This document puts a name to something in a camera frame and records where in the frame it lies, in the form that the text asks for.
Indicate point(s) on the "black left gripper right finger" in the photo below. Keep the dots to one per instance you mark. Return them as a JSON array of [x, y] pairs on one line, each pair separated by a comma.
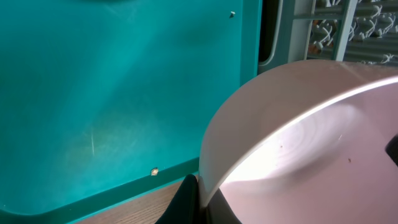
[[392, 149]]

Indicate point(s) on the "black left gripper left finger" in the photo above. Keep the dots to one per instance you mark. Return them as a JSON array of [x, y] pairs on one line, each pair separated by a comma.
[[184, 208]]

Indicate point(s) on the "small pink bowl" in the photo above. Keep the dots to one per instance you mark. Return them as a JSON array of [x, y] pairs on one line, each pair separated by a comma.
[[304, 142]]

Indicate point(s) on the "grey dishwasher rack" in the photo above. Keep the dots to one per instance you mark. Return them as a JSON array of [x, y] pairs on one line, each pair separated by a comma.
[[342, 30]]

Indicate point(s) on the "teal serving tray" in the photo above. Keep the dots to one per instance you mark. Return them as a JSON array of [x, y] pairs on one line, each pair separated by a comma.
[[102, 101]]

